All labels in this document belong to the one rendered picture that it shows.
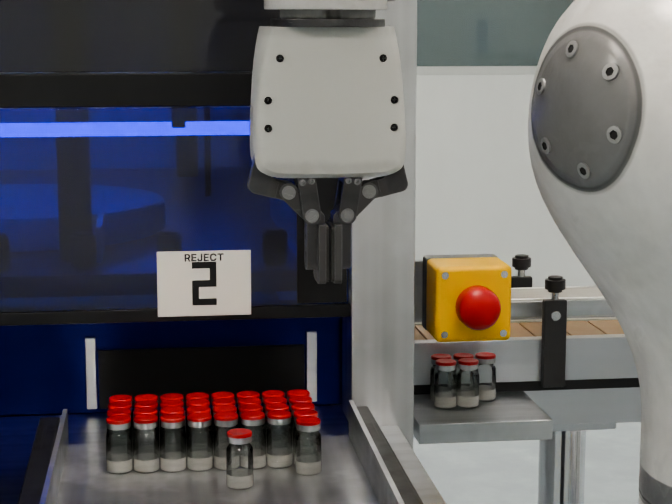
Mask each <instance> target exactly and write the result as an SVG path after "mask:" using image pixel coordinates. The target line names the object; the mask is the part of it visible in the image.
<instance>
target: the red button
mask: <svg viewBox="0 0 672 504"><path fill-rule="evenodd" d="M455 308H456V314H457V316H458V318H459V320H460V321H461V322H462V323H463V324H464V325H465V326H467V327H468V328H470V329H472V330H485V329H488V328H490V327H491V326H493V325H494V324H495V323H496V321H497V320H498V318H499V316H500V313H501V304H500V301H499V298H498V297H497V295H496V294H495V293H494V292H493V291H491V290H490V289H489V288H487V287H485V286H481V285H474V286H470V287H468V288H466V289H465V290H463V291H462V292H461V293H460V295H459V296H458V298H457V301H456V306H455Z"/></svg>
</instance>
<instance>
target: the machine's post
mask: <svg viewBox="0 0 672 504"><path fill-rule="evenodd" d="M375 19H385V26H393V27H394V28H395V33H396V37H397V43H398V49H399V55H400V63H401V71H402V83H403V95H404V111H405V129H406V151H405V161H404V168H405V172H406V177H407V181H408V187H407V189H406V190H404V191H402V192H399V193H395V194H391V195H387V196H383V197H378V198H375V199H374V200H373V201H372V202H371V203H370V204H369V205H368V206H367V207H366V208H365V209H364V210H363V211H362V212H361V213H360V214H359V215H358V216H357V217H356V220H355V221H354V222H353V223H351V268H350V269H349V303H350V305H351V316H350V317H342V410H343V412H344V414H345V416H346V418H347V420H348V422H349V400H353V401H354V403H355V405H356V407H358V406H367V407H368V408H369V409H370V411H371V413H372V415H373V416H374V418H375V420H376V422H377V423H378V425H379V426H396V425H397V426H398V427H399V428H400V430H401V432H402V433H403V435H404V436H405V438H406V440H407V441H408V443H409V444H410V446H411V448H412V449H413V425H414V312H415V198H416V85H417V0H395V1H387V10H376V18H375Z"/></svg>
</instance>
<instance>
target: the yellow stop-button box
mask: <svg viewBox="0 0 672 504"><path fill-rule="evenodd" d="M511 271H512V270H511V267H510V266H509V265H508V264H506V263H505V262H503V261H502V260H500V259H499V258H498V257H497V256H496V255H494V254H459V255H425V256H424V257H423V288H422V326H423V328H424V329H425V330H427V331H428V332H429V333H430V334H431V335H432V336H433V337H434V338H435V339H436V340H437V341H438V342H462V341H496V340H508V339H509V338H510V322H511ZM474 285H481V286H485V287H487V288H489V289H490V290H491V291H493V292H494V293H495V294H496V295H497V297H498V298H499V301H500V304H501V313H500V316H499V318H498V320H497V321H496V323H495V324H494V325H493V326H491V327H490V328H488V329H485V330H472V329H470V328H468V327H467V326H465V325H464V324H463V323H462V322H461V321H460V320H459V318H458V316H457V314H456V308H455V306H456V301H457V298H458V296H459V295H460V293H461V292H462V291H463V290H465V289H466V288H468V287H470V286H474Z"/></svg>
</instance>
